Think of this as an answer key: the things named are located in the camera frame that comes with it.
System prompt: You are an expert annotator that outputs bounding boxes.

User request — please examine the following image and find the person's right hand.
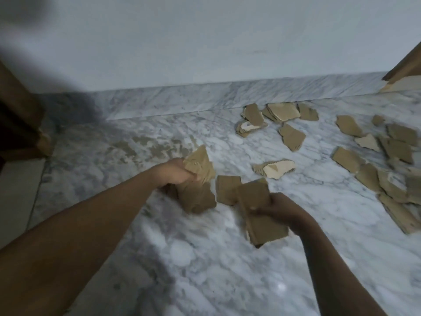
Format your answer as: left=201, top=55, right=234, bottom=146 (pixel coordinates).
left=250, top=193, right=318, bottom=236

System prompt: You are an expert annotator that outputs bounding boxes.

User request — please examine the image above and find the person's left hand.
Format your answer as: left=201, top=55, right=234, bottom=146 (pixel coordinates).
left=153, top=158, right=198, bottom=191

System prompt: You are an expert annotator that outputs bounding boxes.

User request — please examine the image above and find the torn brown paper piece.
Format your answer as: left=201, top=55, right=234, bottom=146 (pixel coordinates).
left=174, top=144, right=218, bottom=214
left=236, top=179, right=290, bottom=249

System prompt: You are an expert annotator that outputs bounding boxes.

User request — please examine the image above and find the scatter of brown paper pieces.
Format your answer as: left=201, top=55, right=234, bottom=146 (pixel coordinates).
left=215, top=101, right=421, bottom=235

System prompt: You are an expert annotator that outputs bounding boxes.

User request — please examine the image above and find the person's right forearm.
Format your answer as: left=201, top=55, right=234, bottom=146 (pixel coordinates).
left=296, top=220, right=389, bottom=316

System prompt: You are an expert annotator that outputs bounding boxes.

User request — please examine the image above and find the person's left forearm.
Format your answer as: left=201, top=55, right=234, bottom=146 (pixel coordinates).
left=0, top=171, right=165, bottom=316

